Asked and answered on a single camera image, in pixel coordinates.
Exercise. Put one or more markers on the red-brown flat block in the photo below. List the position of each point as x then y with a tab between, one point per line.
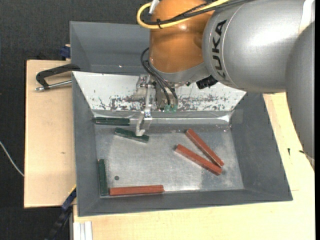
205	147
136	190
197	159

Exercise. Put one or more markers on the pale wood board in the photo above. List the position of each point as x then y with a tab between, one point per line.
48	139

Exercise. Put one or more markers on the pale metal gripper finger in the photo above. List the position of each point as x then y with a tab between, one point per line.
148	120
139	127

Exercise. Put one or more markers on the black cylinder on white bracket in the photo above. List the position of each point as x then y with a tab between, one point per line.
205	82

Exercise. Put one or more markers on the dark green flat block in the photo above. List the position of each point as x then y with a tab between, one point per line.
102	177
111	121
126	133

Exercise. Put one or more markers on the grey metal bin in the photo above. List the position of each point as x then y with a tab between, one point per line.
155	164

